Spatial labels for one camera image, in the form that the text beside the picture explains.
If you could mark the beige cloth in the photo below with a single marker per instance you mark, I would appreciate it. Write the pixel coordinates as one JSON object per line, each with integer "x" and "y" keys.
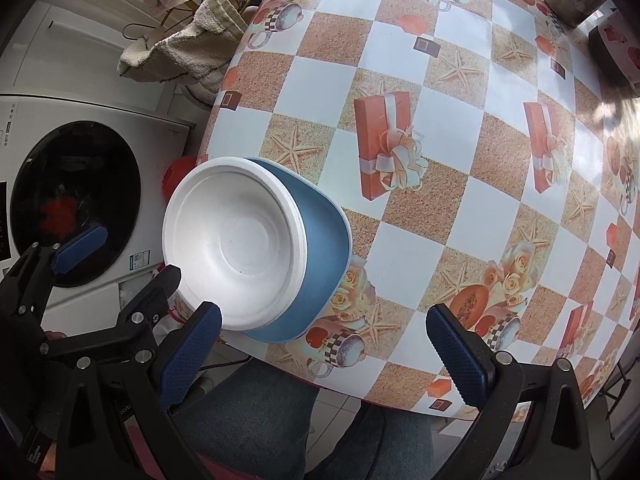
{"x": 195, "y": 45}

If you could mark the white washing machine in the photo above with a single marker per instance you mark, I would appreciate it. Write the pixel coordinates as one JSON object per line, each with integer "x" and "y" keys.
{"x": 75, "y": 185}

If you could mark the checkered printed tablecloth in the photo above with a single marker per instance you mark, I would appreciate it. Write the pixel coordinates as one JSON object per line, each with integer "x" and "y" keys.
{"x": 450, "y": 160}

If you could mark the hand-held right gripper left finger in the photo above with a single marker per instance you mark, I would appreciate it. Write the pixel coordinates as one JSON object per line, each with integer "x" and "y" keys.
{"x": 192, "y": 355}

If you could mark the person's left leg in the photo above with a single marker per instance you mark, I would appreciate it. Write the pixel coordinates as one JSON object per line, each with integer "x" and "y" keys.
{"x": 255, "y": 410}

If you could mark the white cabinet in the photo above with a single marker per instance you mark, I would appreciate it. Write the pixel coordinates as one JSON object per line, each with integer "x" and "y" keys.
{"x": 75, "y": 45}

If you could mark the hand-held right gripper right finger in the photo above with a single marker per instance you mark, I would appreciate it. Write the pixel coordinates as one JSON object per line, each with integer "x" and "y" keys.
{"x": 457, "y": 355}

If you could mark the red plastic object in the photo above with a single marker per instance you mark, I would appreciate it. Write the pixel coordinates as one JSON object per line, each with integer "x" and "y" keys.
{"x": 175, "y": 177}

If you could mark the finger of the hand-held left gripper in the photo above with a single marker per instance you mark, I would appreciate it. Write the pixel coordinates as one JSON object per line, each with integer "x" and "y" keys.
{"x": 150, "y": 300}
{"x": 80, "y": 247}

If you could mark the blue plastic plate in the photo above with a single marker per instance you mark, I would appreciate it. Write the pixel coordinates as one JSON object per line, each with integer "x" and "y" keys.
{"x": 320, "y": 260}

